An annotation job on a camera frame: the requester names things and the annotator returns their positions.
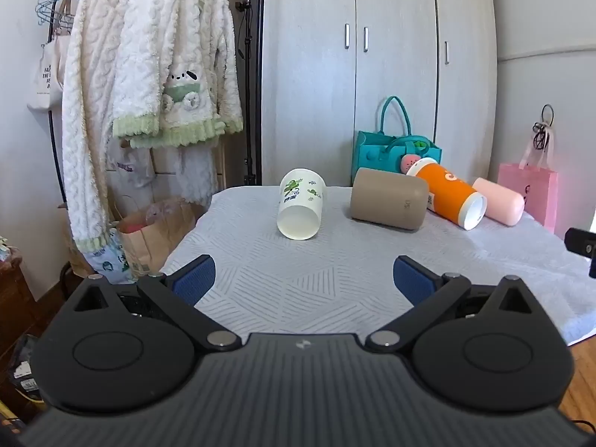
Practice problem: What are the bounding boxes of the orange cup with white rim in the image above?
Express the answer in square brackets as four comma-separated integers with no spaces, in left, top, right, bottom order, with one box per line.
[406,157,488,231]

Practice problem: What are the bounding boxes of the brown paper bag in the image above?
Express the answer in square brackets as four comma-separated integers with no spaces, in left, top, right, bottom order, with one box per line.
[115,197,199,276]

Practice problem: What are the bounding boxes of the teal tote bag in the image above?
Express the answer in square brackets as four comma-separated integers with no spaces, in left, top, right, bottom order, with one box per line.
[352,96,443,187]

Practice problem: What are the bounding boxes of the white quilted blanket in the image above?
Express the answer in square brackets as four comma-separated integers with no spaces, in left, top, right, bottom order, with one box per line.
[158,185,596,346]

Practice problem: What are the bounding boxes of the blue wire hangers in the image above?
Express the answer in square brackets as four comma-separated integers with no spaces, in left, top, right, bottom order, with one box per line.
[36,0,79,28]

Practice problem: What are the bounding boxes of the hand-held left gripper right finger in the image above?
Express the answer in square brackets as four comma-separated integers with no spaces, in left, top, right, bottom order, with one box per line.
[365,255,546,353]

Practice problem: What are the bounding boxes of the pink cup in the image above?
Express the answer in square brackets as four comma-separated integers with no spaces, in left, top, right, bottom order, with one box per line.
[472,177,525,227]

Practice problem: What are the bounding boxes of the black ring light stand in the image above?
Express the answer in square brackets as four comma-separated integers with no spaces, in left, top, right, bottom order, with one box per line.
[235,0,262,187]

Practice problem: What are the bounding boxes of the white fluffy long garment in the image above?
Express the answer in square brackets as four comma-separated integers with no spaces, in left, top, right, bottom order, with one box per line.
[61,0,140,285]

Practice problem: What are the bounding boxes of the white canvas tote bag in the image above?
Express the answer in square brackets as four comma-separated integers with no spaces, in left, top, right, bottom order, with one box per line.
[26,32,72,112]

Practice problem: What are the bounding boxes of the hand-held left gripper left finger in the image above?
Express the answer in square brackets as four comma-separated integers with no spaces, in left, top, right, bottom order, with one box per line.
[63,255,242,352]

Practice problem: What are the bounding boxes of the grey wardrobe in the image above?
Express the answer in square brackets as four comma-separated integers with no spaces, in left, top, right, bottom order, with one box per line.
[260,0,499,187]

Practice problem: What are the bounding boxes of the black clothes rack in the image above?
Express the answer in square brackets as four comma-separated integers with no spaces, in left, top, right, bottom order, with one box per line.
[45,0,117,210]

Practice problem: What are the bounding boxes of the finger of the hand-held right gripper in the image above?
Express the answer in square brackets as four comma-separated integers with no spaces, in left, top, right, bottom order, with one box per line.
[565,228,596,280]

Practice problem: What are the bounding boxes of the dark wooden cabinet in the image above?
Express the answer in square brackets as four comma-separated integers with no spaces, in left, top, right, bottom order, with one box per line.
[0,246,37,340]

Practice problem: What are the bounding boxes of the light grey hanging garment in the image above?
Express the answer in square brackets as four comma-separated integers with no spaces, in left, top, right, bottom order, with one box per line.
[106,139,221,212]

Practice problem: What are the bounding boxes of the pink gift bag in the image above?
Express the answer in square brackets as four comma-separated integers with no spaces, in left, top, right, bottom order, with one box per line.
[497,126,558,235]

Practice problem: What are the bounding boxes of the tan cup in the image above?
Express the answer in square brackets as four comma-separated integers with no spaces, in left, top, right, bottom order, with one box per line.
[350,168,429,231]

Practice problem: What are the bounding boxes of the black hair tie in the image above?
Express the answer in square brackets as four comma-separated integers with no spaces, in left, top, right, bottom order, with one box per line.
[533,105,556,150]

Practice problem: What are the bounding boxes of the white fluffy robe green trim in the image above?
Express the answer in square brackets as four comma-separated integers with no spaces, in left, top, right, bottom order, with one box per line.
[112,0,245,150]

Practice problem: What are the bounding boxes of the white cup with green print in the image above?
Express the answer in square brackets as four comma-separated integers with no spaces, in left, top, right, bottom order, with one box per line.
[276,168,328,241]

